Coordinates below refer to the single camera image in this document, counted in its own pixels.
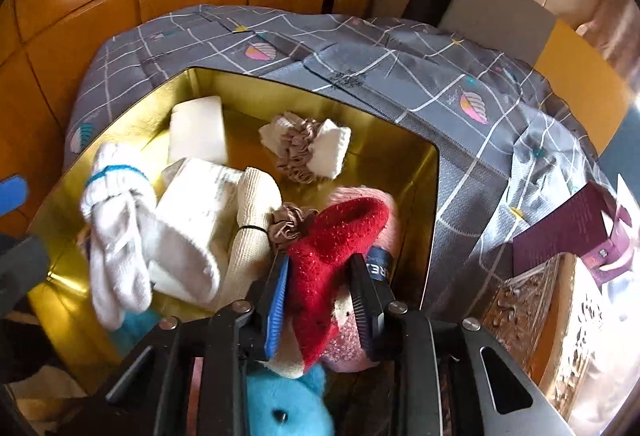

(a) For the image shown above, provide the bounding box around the white rectangular pad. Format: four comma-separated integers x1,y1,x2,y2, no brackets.
168,96,228,165

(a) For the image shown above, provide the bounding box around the gold ornate tissue box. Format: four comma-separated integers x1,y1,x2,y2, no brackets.
482,253,639,435

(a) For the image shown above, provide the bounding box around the red and beige sock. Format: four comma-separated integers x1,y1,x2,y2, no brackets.
266,196,390,378

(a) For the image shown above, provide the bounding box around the gold tin box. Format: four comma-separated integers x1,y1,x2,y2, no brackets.
28,67,438,393

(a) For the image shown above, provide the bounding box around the white folded sock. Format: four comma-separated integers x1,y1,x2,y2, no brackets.
150,159,243,310

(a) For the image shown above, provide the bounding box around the white sock with scrunchie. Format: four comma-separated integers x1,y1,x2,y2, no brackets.
259,112,352,185

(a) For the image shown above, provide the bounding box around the purple cardboard box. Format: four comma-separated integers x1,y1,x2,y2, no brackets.
512,177,639,286

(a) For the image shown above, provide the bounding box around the grey yellow blue headboard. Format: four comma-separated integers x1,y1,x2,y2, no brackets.
438,0,639,188

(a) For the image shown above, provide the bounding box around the white sock blue band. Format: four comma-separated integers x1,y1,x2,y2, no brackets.
80,143,156,331

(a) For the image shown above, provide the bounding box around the beige ribbed sock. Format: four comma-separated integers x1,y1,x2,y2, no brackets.
214,167,282,311

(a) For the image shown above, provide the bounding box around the blue plush toy pink skirt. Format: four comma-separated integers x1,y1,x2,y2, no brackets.
110,310,335,435

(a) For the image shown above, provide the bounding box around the grey patterned bed quilt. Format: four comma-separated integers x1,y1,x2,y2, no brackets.
64,4,605,321

